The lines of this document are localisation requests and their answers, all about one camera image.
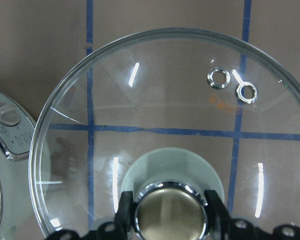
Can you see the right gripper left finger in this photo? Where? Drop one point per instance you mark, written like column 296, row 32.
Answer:
column 125, row 212

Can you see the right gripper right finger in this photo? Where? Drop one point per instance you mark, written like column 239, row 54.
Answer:
column 218, row 217

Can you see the glass pot lid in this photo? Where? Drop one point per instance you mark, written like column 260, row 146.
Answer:
column 168, row 114

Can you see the pale green steel pot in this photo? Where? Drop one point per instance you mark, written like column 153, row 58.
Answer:
column 16, row 132

